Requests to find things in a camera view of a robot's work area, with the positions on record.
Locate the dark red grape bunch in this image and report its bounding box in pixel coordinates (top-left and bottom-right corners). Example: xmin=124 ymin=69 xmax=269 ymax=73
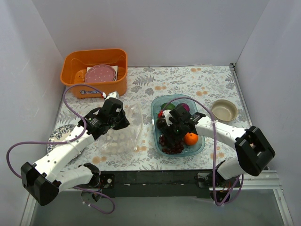
xmin=158 ymin=136 xmax=184 ymax=154

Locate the clear zip top bag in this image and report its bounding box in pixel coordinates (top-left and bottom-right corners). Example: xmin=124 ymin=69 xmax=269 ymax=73
xmin=98 ymin=103 xmax=143 ymax=155

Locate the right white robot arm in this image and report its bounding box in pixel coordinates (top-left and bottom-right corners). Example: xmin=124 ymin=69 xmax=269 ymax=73
xmin=159 ymin=105 xmax=276 ymax=187

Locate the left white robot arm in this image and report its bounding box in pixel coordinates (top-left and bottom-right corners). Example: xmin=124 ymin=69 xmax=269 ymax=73
xmin=21 ymin=97 xmax=129 ymax=206

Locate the purple red onion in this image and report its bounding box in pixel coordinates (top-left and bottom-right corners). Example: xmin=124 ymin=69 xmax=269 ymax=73
xmin=182 ymin=103 xmax=190 ymax=112

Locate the orange fruit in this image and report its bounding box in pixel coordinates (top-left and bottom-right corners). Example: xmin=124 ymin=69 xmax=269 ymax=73
xmin=183 ymin=133 xmax=198 ymax=146

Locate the green lime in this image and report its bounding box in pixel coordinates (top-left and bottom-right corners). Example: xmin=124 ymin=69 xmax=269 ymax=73
xmin=160 ymin=103 xmax=175 ymax=111

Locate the dark purple plum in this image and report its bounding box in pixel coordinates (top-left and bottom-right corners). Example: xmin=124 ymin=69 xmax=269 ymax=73
xmin=156 ymin=118 xmax=167 ymax=130

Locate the blue patterned plate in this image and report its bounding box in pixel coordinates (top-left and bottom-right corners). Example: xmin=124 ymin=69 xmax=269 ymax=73
xmin=47 ymin=124 xmax=83 ymax=159

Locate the clear blue plastic tray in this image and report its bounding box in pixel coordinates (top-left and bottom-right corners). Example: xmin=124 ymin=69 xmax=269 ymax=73
xmin=151 ymin=94 xmax=205 ymax=158

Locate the beige ceramic bowl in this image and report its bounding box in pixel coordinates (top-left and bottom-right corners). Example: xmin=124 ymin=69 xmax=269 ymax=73
xmin=211 ymin=99 xmax=238 ymax=122

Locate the floral tablecloth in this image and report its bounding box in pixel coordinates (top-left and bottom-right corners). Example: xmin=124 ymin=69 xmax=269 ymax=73
xmin=65 ymin=66 xmax=250 ymax=171

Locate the pink dotted plate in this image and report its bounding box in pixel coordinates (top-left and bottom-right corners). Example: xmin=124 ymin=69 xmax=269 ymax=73
xmin=84 ymin=64 xmax=117 ymax=83

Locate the orange plastic basket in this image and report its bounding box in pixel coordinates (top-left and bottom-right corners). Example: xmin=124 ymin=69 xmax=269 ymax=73
xmin=60 ymin=48 xmax=127 ymax=98

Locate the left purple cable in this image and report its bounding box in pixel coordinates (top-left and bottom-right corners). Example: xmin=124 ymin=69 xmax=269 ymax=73
xmin=6 ymin=84 xmax=116 ymax=215

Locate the aluminium frame rail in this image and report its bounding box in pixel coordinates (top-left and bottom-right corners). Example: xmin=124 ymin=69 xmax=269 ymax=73
xmin=21 ymin=170 xmax=293 ymax=226

